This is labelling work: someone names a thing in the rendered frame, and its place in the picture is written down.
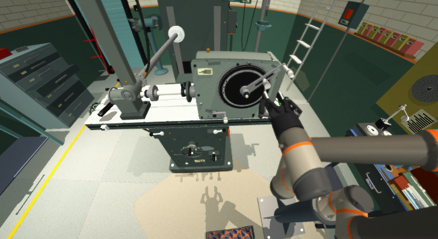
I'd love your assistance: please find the grey tailstock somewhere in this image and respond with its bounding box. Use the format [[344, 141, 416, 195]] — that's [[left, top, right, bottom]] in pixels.
[[107, 79, 152, 120]]

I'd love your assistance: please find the white arbor shaft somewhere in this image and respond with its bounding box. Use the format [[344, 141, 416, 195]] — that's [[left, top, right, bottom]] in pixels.
[[140, 84, 197, 103]]

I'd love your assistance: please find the dark blue bench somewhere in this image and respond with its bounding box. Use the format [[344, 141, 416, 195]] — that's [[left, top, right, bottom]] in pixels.
[[0, 135, 49, 196]]

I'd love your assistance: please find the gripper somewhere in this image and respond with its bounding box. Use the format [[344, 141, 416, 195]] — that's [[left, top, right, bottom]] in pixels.
[[258, 96, 304, 140]]

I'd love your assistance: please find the olive bench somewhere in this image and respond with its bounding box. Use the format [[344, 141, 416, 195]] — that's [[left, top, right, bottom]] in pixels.
[[375, 42, 438, 135]]

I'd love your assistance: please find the black table crank handle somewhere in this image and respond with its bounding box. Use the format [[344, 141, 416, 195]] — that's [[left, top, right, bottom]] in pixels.
[[96, 101, 115, 117]]

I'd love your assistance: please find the black knee handwheel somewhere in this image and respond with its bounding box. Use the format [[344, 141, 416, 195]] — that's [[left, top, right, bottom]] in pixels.
[[180, 145, 204, 159]]

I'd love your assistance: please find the orange blue patterned mat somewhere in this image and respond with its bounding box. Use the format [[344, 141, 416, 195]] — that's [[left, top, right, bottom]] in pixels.
[[205, 225, 255, 239]]

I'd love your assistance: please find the teal pedestal grinder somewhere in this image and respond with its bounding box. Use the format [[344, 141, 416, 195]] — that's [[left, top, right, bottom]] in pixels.
[[128, 15, 170, 76]]

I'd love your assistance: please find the dark perforated round plate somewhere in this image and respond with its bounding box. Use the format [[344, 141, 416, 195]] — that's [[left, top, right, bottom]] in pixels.
[[411, 74, 438, 104]]

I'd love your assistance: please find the grey crank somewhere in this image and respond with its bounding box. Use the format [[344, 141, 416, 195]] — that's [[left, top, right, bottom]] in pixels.
[[239, 63, 290, 99]]

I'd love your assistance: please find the white milling machine table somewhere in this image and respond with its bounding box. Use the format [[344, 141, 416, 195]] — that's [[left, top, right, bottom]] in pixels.
[[84, 93, 274, 131]]

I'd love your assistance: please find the grey pole with teal clamp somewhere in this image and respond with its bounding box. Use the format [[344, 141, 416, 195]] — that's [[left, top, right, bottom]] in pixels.
[[253, 0, 273, 54]]

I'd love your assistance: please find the row of coloured books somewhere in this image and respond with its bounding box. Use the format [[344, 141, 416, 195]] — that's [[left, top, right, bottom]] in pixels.
[[354, 20, 425, 60]]

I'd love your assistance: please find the grey conduit pipe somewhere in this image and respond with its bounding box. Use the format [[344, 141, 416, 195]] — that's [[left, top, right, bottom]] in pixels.
[[306, 0, 371, 103]]

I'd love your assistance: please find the blue tool trolley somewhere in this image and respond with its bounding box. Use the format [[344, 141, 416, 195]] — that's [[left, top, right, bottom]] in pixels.
[[345, 121, 438, 213]]

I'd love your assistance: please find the black index plate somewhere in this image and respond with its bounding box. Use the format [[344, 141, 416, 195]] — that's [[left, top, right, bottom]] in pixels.
[[218, 64, 270, 110]]

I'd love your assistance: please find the grey-green dividing head body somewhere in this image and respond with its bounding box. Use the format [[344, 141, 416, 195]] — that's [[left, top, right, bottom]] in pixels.
[[190, 51, 286, 120]]

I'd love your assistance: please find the grey lever with white disc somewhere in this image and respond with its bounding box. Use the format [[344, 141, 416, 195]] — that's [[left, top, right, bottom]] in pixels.
[[141, 25, 186, 82]]

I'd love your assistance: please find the grey drawer cabinet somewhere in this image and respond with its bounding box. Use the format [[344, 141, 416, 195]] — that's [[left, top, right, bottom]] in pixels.
[[0, 43, 96, 131]]

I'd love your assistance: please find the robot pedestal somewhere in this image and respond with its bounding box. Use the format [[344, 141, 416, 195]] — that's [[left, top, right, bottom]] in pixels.
[[257, 195, 319, 239]]

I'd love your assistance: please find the dark green machine column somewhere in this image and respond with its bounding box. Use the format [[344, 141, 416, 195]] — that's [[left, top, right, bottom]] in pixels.
[[156, 0, 238, 84]]

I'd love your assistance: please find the dark electrical box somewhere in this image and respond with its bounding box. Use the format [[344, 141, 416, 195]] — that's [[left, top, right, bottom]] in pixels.
[[338, 1, 371, 30]]

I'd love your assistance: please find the dial indicator stand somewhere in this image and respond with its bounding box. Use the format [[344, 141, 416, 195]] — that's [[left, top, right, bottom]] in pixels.
[[375, 104, 410, 131]]

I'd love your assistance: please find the white-runged ladder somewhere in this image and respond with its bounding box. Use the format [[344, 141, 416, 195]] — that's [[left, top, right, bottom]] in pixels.
[[285, 0, 344, 92]]

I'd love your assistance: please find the grey overarm beam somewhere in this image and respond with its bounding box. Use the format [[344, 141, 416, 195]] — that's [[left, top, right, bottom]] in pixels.
[[71, 0, 144, 90]]

